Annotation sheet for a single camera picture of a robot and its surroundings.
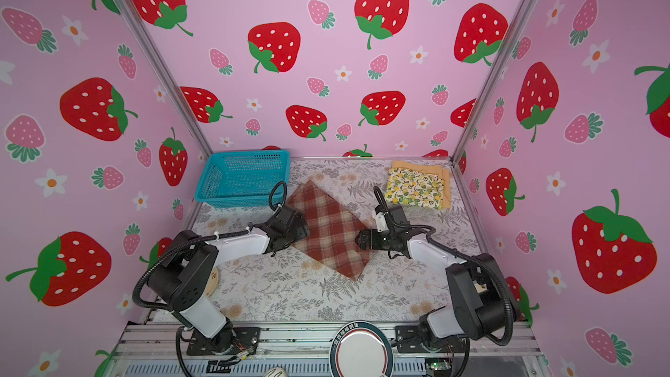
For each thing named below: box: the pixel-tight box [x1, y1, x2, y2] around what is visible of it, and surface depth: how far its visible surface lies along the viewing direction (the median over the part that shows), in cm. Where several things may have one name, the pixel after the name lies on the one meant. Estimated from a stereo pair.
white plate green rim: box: [328, 320, 394, 377], surface depth 73 cm
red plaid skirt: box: [286, 179, 370, 281], surface depth 95 cm
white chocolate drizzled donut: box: [263, 366, 289, 377], surface depth 69 cm
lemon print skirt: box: [384, 167, 445, 210], surface depth 108 cm
